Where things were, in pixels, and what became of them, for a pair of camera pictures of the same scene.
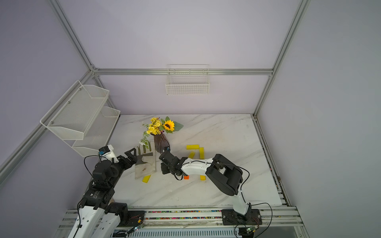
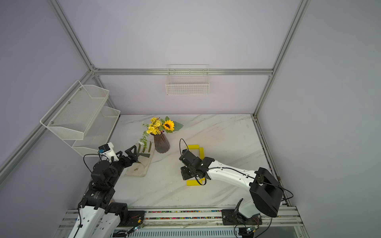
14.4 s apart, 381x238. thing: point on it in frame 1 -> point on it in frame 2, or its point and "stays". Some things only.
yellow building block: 192,147 stays
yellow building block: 146,178 -> 194,182
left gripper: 133,159 stays
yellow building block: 202,153 stays
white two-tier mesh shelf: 80,117 stays
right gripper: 165,170 -> 186,175
